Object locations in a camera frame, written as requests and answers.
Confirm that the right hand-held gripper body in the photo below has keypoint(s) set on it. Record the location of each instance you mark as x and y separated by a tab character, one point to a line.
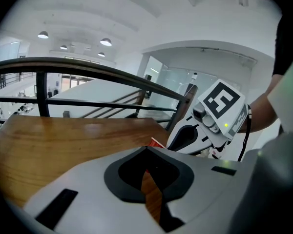
222	101

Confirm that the black metal stair railing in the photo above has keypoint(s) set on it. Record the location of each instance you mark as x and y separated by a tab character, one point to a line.
88	69

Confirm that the dark pendant lamp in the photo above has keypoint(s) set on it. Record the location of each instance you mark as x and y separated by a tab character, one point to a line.
105	42
42	34
101	54
63	47

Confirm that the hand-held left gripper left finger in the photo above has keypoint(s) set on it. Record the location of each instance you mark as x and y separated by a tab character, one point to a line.
88	191

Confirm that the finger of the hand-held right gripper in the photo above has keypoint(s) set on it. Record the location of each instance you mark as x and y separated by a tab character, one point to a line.
197	146
175	135

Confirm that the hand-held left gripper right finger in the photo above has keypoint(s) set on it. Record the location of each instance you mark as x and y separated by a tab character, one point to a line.
205	179

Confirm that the person's right forearm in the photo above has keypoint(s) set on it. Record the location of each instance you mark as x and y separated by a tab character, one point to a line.
261	113

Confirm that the red cup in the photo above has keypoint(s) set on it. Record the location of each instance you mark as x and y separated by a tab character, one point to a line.
156	143

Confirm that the white security camera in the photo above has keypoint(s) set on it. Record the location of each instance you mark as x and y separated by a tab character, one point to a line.
194	77

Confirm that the person's dark t-shirt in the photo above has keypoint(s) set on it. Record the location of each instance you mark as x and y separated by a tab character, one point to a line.
285	45

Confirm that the glass partition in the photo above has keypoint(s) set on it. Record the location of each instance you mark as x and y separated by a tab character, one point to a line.
175	86

